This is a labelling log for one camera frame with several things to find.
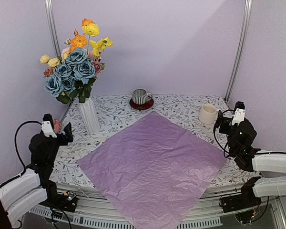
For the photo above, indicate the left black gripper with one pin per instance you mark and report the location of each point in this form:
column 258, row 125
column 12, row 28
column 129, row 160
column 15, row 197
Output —
column 65, row 141

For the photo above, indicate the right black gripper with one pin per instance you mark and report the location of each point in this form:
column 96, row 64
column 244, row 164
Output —
column 225, row 120

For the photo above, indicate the white printed ribbon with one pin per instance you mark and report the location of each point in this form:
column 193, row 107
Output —
column 76, row 152

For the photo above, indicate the white ribbed vase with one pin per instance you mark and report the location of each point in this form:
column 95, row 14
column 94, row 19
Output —
column 89, row 116

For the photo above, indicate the dusty red white flower stem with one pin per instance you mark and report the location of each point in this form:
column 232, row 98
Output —
column 48, row 72

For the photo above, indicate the blue fabric flower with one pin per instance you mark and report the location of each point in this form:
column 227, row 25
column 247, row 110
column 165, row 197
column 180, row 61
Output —
column 73, row 78

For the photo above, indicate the pale yellow rose stem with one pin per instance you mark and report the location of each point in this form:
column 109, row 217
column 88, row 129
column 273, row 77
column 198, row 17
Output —
column 51, row 62

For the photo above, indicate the purple wrapping paper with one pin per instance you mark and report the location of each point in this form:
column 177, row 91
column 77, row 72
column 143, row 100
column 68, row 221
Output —
column 153, row 172

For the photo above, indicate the orange flower stem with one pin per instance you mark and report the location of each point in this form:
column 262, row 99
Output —
column 79, row 41

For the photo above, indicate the mauve pink flower stem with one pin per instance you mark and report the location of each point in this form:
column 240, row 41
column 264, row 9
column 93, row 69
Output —
column 99, row 67

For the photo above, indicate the peach pink rose stem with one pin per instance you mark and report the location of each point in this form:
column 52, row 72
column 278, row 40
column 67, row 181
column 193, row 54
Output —
column 66, row 51

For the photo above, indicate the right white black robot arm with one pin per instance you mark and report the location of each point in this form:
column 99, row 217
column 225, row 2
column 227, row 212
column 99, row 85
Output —
column 240, row 135

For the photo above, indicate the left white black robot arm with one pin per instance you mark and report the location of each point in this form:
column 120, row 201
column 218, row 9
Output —
column 33, row 186

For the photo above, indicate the cream white mug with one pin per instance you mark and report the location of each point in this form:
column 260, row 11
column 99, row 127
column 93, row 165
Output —
column 207, row 114

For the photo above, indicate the pink patterned ball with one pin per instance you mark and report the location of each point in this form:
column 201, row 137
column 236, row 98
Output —
column 57, row 126

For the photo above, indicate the floral patterned table mat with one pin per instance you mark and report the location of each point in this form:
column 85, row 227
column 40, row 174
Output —
column 115, row 113

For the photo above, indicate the dark red coaster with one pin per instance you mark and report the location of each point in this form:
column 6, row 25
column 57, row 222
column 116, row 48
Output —
column 145, row 106

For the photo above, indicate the striped grey mug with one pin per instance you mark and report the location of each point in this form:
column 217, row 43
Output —
column 141, row 96

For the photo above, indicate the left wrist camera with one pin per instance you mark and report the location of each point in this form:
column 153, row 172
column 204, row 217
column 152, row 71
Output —
column 47, row 126

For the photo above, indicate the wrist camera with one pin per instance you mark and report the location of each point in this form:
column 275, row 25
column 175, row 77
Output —
column 239, row 113
column 47, row 126

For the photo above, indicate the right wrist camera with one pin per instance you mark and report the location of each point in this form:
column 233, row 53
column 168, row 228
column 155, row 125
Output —
column 239, row 113

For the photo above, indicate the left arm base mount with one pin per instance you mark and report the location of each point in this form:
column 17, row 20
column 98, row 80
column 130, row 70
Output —
column 66, row 201

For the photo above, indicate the aluminium front rail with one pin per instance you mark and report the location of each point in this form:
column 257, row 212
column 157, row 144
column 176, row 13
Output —
column 94, row 211

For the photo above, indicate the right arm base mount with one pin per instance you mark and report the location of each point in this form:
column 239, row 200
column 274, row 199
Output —
column 245, row 199

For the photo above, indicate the right aluminium frame post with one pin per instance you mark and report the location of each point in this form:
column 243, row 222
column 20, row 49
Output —
column 240, row 48

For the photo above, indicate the aluminium frame post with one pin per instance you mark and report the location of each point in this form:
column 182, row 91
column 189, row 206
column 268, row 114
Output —
column 52, row 27
column 240, row 48

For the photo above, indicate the left aluminium frame post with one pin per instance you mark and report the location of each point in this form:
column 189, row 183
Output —
column 52, row 27

